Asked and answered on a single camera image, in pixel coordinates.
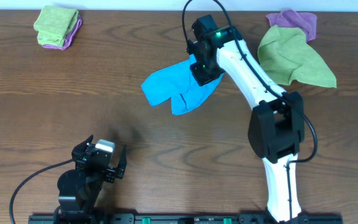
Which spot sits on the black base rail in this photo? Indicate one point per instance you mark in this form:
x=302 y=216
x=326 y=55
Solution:
x=128 y=218

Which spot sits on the folded purple cloth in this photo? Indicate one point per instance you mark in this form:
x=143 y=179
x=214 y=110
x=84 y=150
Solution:
x=69 y=37

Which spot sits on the blue microfiber cloth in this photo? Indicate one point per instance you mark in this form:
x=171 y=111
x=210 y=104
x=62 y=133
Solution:
x=177 y=84

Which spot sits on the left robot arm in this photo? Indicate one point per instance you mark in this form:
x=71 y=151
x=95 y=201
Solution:
x=79 y=188

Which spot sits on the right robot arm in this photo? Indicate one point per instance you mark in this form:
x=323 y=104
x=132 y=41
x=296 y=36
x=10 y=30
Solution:
x=275 y=129

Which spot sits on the crumpled purple cloth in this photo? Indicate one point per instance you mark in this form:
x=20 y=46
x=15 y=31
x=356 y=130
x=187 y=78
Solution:
x=289 y=18

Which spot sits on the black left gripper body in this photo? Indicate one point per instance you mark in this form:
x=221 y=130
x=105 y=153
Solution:
x=81 y=165

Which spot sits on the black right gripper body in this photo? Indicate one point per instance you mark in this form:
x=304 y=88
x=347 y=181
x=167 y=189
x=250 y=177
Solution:
x=206 y=71

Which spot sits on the crumpled green cloth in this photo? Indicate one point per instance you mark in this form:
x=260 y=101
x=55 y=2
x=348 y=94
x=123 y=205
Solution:
x=285 y=56

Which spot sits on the folded green cloth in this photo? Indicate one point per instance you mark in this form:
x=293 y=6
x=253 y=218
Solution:
x=54 y=23

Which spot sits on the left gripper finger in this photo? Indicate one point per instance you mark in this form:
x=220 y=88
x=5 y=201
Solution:
x=79 y=151
x=121 y=167

